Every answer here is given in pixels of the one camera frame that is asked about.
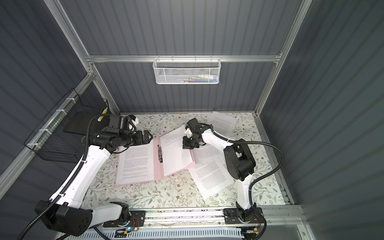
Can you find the yellow marker pen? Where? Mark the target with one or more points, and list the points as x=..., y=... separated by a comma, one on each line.
x=103, y=113

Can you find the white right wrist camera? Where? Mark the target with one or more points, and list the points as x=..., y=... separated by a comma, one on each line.
x=188, y=132

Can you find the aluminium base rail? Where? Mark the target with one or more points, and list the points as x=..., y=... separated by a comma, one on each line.
x=286, y=222

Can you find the printed paper sheet front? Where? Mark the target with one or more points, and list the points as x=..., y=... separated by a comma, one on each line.
x=210, y=178

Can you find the white ventilation grille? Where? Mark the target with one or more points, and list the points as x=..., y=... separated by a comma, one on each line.
x=221, y=233

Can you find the pens in white basket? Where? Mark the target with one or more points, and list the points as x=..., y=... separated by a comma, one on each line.
x=199, y=79

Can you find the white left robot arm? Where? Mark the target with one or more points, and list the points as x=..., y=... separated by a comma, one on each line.
x=63, y=212

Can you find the pink file folder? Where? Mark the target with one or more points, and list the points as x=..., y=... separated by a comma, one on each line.
x=158, y=160

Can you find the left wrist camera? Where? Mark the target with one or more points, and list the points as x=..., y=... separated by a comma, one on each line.
x=134, y=119

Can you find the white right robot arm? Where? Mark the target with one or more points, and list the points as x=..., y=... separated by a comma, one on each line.
x=238, y=158

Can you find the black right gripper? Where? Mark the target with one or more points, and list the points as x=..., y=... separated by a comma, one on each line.
x=186, y=144

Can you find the white wire mesh basket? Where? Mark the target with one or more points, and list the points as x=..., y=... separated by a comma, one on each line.
x=166, y=72

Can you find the floral table mat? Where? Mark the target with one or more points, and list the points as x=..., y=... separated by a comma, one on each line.
x=179, y=190

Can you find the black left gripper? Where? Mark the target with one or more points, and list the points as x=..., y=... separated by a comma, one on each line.
x=139, y=140

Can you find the printed paper sheet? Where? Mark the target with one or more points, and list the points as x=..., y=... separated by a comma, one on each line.
x=222, y=123
x=175, y=158
x=210, y=178
x=135, y=165
x=208, y=153

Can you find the black wire mesh basket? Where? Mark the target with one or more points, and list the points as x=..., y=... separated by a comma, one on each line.
x=63, y=137

